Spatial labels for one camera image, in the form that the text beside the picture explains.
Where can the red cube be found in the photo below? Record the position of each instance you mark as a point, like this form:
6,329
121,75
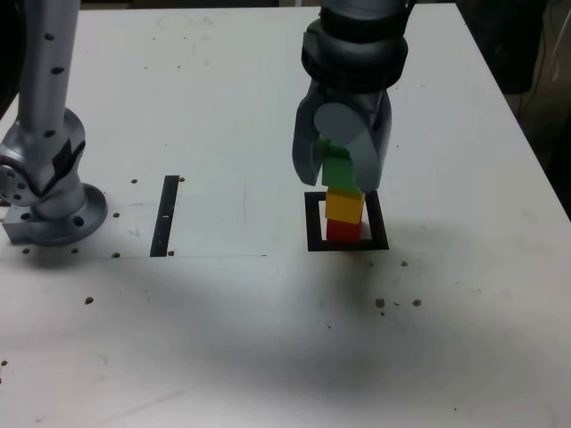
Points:
343,231

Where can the dark background object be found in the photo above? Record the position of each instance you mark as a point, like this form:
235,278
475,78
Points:
504,40

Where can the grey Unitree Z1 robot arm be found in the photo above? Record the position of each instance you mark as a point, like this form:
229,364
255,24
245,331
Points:
44,111

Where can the black tape square outline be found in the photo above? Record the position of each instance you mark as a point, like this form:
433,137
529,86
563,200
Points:
379,223

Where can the green cube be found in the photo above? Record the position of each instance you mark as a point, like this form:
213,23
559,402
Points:
336,171

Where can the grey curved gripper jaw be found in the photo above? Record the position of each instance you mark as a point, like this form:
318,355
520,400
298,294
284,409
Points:
305,147
368,156

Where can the yellow cube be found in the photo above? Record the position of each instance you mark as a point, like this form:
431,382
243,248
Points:
342,205

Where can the black tape strip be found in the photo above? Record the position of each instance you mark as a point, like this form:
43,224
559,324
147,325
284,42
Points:
163,218

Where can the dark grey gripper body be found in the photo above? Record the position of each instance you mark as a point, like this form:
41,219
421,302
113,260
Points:
363,99

